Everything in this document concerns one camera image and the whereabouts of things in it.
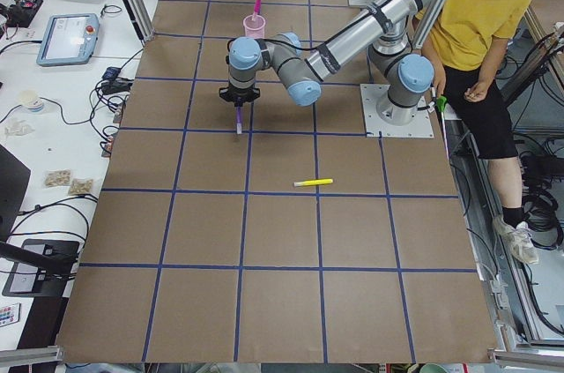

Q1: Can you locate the person in yellow shirt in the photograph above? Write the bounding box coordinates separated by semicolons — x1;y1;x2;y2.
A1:
421;0;539;265

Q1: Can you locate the black cables bundle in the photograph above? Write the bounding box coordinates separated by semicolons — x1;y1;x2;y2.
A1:
56;66;136;136

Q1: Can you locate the paper cup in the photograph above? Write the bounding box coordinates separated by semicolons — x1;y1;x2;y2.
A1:
18;89;44;113

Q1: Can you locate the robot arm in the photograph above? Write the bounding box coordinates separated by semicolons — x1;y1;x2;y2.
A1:
219;0;434;125

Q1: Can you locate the brown paper table cover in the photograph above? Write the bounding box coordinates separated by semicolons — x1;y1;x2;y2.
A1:
57;0;497;363

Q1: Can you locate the lower teach pendant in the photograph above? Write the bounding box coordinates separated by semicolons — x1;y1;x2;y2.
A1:
36;13;100;67

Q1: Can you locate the pink pen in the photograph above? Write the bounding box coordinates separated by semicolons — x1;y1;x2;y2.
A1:
252;0;262;21

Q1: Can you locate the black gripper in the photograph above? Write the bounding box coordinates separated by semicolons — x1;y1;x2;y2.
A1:
219;81;261;108

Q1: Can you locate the yellow pen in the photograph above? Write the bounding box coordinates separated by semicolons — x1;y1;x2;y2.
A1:
293;178;334;187

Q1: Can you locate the black camera stand base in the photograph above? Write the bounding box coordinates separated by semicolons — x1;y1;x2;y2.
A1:
1;239;80;298

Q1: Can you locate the remote control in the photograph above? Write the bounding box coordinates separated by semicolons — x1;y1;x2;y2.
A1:
0;302;21;327

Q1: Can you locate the purple pen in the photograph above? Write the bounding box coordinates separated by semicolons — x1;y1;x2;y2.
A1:
235;106;242;135

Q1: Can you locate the snack bag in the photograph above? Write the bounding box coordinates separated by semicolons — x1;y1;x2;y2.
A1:
43;169;72;188
68;178;94;196

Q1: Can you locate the pink mesh cup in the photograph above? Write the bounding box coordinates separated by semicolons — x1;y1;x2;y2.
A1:
242;13;266;39

